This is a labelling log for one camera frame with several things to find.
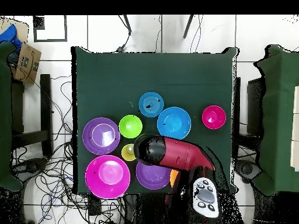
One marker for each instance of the small red bowl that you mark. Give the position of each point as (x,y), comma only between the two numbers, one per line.
(214,117)

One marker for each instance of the yellow cup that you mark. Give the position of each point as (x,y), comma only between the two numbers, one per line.
(128,152)

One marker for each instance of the cardboard box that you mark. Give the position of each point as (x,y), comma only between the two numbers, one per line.
(28,63)

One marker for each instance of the black camera tripod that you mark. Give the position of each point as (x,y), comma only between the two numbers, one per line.
(127,24)

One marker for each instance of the translucent teal bowl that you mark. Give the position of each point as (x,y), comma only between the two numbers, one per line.
(151,104)

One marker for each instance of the purple bowl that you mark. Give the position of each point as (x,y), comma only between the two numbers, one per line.
(151,177)
(93,144)

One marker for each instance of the large pink bowl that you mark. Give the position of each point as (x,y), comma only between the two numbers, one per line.
(107,176)

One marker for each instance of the grey pedestal leg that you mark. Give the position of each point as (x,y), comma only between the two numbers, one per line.
(30,166)
(247,169)

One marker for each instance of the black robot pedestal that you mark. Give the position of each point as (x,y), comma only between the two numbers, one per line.
(144,210)

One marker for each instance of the black wooden stand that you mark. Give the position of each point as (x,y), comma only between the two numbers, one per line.
(45,105)
(255,105)

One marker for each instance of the black power strip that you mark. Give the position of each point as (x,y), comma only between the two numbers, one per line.
(94,205)

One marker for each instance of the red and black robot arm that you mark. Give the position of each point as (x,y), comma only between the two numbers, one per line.
(179,154)

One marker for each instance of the blue cloth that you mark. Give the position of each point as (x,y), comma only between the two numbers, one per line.
(10,35)

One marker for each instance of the large yellow bowl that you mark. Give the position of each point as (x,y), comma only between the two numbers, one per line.
(174,178)

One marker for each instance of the blue bowl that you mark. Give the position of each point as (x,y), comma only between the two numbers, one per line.
(174,123)

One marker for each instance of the small green bowl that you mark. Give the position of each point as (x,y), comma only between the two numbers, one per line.
(130,126)

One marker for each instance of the dark green tablecloth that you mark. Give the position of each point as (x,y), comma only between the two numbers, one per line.
(140,74)

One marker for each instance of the white box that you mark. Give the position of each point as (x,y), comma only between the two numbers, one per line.
(295,140)

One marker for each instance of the green cloth side table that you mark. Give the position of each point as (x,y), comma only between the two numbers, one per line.
(4,116)
(280,93)

